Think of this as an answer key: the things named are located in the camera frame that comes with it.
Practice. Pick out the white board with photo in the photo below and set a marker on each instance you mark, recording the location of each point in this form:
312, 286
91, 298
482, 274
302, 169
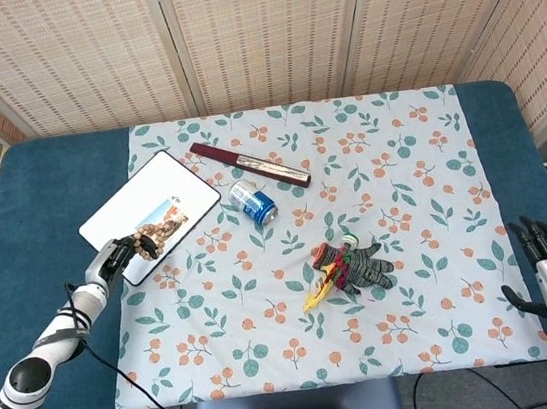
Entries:
151, 195

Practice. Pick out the crushed blue drink can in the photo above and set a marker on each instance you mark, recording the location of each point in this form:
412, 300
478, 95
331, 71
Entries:
253, 202

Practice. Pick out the blue felt table cover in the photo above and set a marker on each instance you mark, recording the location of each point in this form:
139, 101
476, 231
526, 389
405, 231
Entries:
50, 193

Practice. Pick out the colourful feather shuttlecock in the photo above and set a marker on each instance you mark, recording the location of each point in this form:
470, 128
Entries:
312, 302

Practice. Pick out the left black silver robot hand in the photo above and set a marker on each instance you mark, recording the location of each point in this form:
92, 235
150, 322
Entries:
110, 264

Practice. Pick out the floral leaf print tablecloth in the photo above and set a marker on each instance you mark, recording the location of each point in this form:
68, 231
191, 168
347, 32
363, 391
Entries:
410, 247

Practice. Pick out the grey striped knit glove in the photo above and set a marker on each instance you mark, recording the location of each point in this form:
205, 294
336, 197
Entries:
362, 268

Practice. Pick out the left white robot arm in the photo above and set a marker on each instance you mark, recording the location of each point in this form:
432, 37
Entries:
59, 336

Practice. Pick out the woven bamboo screen panel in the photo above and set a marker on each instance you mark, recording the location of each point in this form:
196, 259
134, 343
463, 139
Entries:
265, 29
429, 7
534, 39
67, 55

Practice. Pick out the dark red folded fan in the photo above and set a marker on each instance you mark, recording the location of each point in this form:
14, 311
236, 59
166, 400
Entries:
248, 163

